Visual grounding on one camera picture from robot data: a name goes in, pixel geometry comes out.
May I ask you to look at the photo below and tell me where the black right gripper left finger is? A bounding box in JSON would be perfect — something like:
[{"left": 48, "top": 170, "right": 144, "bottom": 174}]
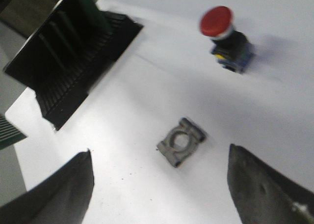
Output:
[{"left": 0, "top": 151, "right": 94, "bottom": 224}]

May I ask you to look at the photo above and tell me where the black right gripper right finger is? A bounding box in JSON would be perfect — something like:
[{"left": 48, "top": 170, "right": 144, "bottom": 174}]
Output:
[{"left": 227, "top": 144, "right": 314, "bottom": 224}]

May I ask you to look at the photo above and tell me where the black slotted board rack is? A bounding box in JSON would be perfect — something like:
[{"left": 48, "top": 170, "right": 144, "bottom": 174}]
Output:
[{"left": 4, "top": 0, "right": 143, "bottom": 130}]

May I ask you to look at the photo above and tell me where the grey metal clamp block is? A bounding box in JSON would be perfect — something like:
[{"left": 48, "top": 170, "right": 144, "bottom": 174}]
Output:
[{"left": 157, "top": 117, "right": 206, "bottom": 168}]

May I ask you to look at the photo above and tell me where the red emergency stop button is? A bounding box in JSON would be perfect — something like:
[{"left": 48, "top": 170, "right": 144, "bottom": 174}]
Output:
[{"left": 199, "top": 6, "right": 254, "bottom": 74}]

